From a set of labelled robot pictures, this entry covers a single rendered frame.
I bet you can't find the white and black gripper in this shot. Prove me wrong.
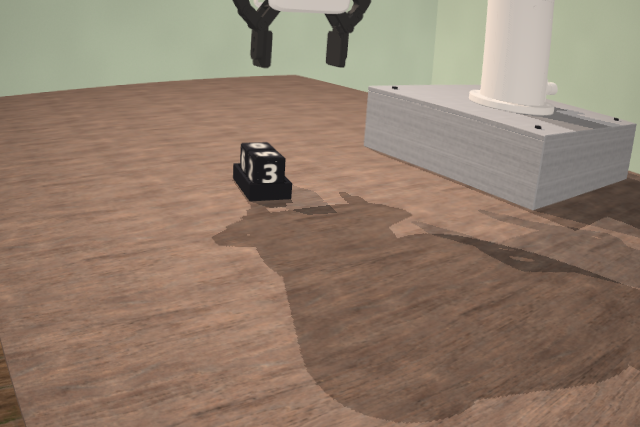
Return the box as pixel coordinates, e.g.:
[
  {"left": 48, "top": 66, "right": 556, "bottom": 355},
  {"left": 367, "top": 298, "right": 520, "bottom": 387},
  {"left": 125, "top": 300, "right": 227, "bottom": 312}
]
[{"left": 232, "top": 0, "right": 371, "bottom": 68}]

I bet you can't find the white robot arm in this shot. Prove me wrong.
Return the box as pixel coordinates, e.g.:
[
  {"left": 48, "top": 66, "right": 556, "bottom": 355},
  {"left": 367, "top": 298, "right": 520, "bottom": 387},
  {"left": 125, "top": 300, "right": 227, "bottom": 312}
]
[{"left": 469, "top": 0, "right": 558, "bottom": 115}]

